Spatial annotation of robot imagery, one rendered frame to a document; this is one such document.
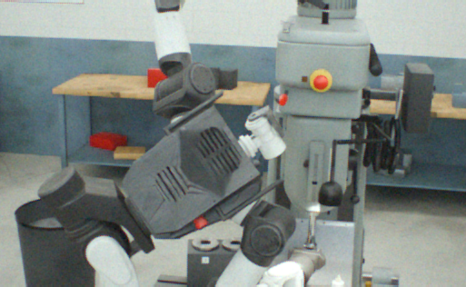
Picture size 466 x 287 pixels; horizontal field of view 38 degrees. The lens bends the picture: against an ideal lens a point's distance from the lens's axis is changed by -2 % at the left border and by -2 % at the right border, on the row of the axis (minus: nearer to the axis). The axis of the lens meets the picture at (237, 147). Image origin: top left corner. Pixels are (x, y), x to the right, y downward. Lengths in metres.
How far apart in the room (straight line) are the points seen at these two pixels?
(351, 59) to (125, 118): 5.02
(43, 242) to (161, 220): 2.25
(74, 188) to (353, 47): 0.82
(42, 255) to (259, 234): 2.35
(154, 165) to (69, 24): 5.21
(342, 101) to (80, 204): 0.80
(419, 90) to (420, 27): 4.04
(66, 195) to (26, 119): 5.45
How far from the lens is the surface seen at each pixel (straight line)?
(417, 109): 2.37
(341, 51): 1.89
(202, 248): 2.28
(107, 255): 1.75
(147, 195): 1.66
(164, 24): 1.86
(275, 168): 2.60
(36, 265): 3.97
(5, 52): 7.10
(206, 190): 1.61
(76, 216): 1.73
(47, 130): 7.09
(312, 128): 2.07
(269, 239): 1.70
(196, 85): 1.76
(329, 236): 2.65
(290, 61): 1.90
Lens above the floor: 2.11
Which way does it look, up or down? 17 degrees down
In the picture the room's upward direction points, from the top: 2 degrees clockwise
